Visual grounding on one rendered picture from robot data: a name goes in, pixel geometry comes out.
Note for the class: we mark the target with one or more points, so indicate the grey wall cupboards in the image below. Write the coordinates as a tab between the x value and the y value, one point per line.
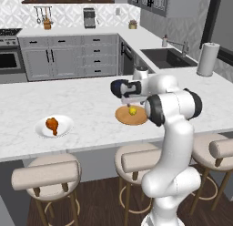
164	2

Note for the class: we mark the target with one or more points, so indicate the grey base cupboard run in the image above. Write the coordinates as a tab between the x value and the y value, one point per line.
69	58

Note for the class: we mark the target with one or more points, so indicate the brown utensil holder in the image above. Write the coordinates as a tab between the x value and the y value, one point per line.
47	24

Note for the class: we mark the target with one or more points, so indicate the round wooden plate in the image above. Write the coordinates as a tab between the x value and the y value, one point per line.
127	117

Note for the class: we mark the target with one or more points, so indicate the white plate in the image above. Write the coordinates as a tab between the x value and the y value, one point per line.
65	124

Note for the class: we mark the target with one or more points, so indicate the dark sink basin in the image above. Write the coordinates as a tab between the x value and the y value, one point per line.
167	58

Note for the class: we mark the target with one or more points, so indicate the black framed window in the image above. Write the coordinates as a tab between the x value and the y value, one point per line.
223	26

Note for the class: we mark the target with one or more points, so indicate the grey tap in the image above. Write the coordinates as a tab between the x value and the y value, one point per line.
182	47

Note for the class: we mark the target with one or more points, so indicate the white paper towel roll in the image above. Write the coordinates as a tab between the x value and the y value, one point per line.
208	59

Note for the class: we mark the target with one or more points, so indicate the steel oven with hob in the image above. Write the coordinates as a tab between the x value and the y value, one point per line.
9	58

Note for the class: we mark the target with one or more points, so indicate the white wall socket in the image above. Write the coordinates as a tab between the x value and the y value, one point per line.
117	11

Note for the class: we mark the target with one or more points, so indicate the brown chicken drumstick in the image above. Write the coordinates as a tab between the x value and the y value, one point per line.
52	124

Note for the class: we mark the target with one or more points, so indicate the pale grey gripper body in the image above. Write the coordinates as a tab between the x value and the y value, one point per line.
133	100

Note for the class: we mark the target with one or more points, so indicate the dark wooden wall shelf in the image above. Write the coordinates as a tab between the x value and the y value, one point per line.
66	1

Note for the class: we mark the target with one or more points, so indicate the small potted plant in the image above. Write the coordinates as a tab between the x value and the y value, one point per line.
133	24

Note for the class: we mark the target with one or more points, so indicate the dark dishwasher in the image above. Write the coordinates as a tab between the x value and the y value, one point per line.
127	58

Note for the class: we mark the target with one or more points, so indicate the white soap dispenser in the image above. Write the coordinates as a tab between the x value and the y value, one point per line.
164	42

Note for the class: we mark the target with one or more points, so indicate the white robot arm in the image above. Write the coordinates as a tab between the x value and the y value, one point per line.
176	144

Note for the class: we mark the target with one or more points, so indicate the yellow lemon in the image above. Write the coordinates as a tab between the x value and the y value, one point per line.
132	111

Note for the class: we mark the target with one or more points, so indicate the rail with hanging tools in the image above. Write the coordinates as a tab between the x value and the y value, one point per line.
42	12

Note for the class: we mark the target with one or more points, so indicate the beige wooden bar stool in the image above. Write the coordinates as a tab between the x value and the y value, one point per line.
48	178
212	150
133	162

